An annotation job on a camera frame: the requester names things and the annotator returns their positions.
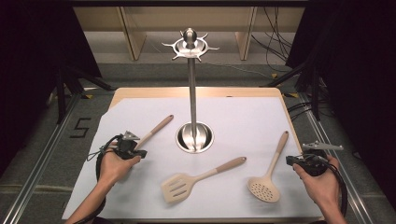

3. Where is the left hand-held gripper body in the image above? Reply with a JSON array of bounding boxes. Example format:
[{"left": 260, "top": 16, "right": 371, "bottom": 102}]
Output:
[{"left": 115, "top": 130, "right": 141, "bottom": 161}]

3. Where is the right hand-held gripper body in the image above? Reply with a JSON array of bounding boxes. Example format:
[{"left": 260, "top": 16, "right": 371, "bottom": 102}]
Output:
[{"left": 293, "top": 141, "right": 345, "bottom": 177}]

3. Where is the beige spoon with wooden handle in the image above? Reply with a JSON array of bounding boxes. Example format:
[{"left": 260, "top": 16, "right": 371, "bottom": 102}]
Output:
[{"left": 135, "top": 114, "right": 175, "bottom": 149}]

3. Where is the beige perforated skimmer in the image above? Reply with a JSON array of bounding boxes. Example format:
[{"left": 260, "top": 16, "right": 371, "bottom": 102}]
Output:
[{"left": 247, "top": 130, "right": 290, "bottom": 203}]

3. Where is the beige slotted spatula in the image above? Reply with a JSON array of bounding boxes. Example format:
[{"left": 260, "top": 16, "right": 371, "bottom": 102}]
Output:
[{"left": 161, "top": 156, "right": 248, "bottom": 204}]

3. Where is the metal utensil stand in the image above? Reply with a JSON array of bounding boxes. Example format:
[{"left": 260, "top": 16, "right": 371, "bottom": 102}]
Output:
[{"left": 162, "top": 27, "right": 220, "bottom": 154}]

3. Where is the person's right hand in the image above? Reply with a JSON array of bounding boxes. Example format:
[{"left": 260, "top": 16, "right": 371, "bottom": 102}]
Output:
[{"left": 292, "top": 155, "right": 341, "bottom": 210}]

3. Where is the person's left hand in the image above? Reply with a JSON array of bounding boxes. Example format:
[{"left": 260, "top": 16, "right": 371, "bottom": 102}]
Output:
[{"left": 98, "top": 141, "right": 142, "bottom": 189}]

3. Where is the white paper sheet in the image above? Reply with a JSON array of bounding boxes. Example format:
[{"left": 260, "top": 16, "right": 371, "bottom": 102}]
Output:
[{"left": 61, "top": 96, "right": 323, "bottom": 220}]

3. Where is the black metal stand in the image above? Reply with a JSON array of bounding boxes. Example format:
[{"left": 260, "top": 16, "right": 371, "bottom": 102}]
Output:
[
  {"left": 262, "top": 59, "right": 323, "bottom": 122},
  {"left": 55, "top": 63, "right": 117, "bottom": 125}
]

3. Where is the dark curtain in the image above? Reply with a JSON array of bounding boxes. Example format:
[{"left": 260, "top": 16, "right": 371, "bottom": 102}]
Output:
[
  {"left": 0, "top": 0, "right": 103, "bottom": 176},
  {"left": 285, "top": 0, "right": 396, "bottom": 206}
]

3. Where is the light wooden shelf unit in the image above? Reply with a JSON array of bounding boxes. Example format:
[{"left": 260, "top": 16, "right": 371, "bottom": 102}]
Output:
[{"left": 73, "top": 7, "right": 306, "bottom": 62}]

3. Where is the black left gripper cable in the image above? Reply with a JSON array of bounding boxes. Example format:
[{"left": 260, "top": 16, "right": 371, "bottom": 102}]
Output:
[{"left": 74, "top": 133, "right": 124, "bottom": 224}]

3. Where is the aluminium floor rail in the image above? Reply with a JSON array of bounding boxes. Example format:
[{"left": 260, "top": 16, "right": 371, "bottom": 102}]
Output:
[
  {"left": 298, "top": 92, "right": 377, "bottom": 224},
  {"left": 0, "top": 92, "right": 82, "bottom": 224}
]

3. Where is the thin white floor cable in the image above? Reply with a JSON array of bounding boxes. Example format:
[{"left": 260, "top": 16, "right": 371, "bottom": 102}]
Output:
[{"left": 202, "top": 61, "right": 273, "bottom": 79}]

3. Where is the bundle of black floor cables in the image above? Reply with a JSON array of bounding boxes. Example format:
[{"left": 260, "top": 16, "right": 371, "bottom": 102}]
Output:
[{"left": 251, "top": 7, "right": 297, "bottom": 73}]

